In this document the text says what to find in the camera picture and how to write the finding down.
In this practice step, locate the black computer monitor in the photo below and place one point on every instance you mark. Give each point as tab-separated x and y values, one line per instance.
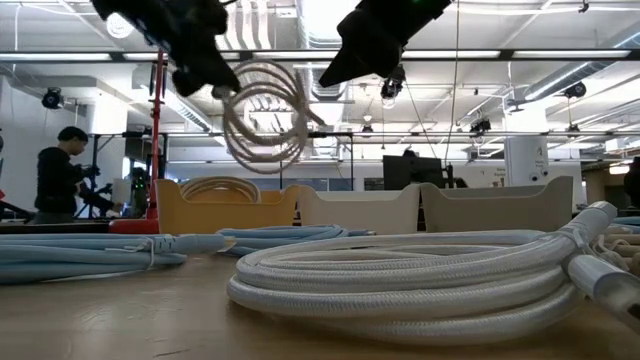
410	172

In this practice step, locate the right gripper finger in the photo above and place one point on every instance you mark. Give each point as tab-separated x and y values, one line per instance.
370	60

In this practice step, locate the red desk lamp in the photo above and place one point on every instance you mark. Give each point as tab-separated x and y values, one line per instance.
156	150

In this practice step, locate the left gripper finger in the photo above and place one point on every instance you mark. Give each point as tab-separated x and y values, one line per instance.
220	75
187	82

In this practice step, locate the person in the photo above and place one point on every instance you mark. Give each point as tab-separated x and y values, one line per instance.
55	180
634	185

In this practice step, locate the orange plastic bin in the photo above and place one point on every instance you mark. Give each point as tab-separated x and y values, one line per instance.
225	215

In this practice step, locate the white plastic bin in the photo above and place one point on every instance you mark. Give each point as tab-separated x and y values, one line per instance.
360	212

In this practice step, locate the grey plastic bin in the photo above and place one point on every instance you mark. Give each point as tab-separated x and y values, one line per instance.
500	212

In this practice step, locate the black background rig frame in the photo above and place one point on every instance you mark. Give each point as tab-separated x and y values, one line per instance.
190	134

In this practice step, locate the black ceiling spotlight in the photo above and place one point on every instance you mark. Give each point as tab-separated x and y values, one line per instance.
575	90
52	98
480	126
392	87

